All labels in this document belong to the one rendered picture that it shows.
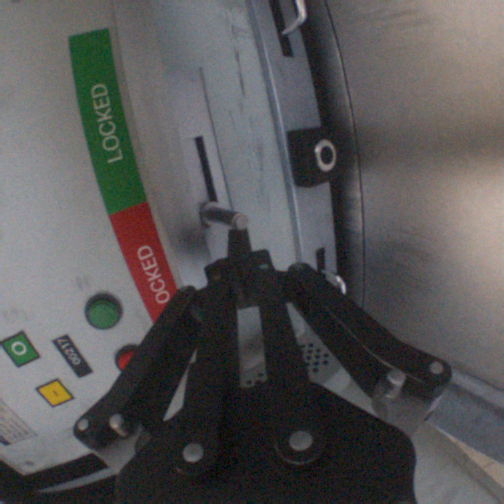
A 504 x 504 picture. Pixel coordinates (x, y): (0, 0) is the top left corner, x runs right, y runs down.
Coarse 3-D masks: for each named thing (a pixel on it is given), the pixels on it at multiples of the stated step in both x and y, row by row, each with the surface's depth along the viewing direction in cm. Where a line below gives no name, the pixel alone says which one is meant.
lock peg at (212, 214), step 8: (208, 208) 23; (216, 208) 22; (200, 216) 23; (208, 216) 23; (216, 216) 21; (224, 216) 20; (232, 216) 19; (240, 216) 19; (208, 224) 23; (216, 224) 24; (224, 224) 20; (232, 224) 19; (240, 224) 19
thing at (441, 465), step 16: (352, 384) 39; (352, 400) 36; (368, 400) 36; (416, 432) 30; (432, 432) 27; (416, 448) 28; (432, 448) 27; (448, 448) 24; (416, 464) 26; (432, 464) 25; (448, 464) 24; (464, 464) 21; (416, 480) 24; (432, 480) 23; (448, 480) 22; (464, 480) 21; (480, 480) 18; (416, 496) 22; (432, 496) 21; (448, 496) 20; (464, 496) 18; (480, 496) 17; (496, 496) 15
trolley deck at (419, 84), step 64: (384, 0) 14; (448, 0) 10; (384, 64) 18; (448, 64) 13; (384, 128) 22; (448, 128) 17; (384, 192) 26; (448, 192) 19; (384, 256) 29; (448, 256) 21; (384, 320) 32; (448, 320) 23
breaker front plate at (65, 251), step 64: (0, 0) 7; (64, 0) 10; (192, 0) 16; (0, 64) 10; (64, 64) 13; (192, 64) 19; (256, 64) 22; (0, 128) 12; (64, 128) 15; (128, 128) 18; (192, 128) 20; (256, 128) 24; (0, 192) 13; (64, 192) 16; (256, 192) 26; (0, 256) 14; (64, 256) 18; (0, 320) 15; (64, 320) 18; (128, 320) 22; (256, 320) 30; (0, 384) 15; (64, 384) 19; (0, 448) 15; (64, 448) 20
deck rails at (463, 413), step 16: (448, 384) 24; (464, 384) 22; (480, 384) 20; (448, 400) 22; (464, 400) 21; (480, 400) 20; (496, 400) 18; (432, 416) 21; (448, 416) 20; (464, 416) 19; (480, 416) 18; (496, 416) 17; (448, 432) 19; (464, 432) 18; (480, 432) 16; (496, 432) 15; (480, 448) 15; (496, 448) 14
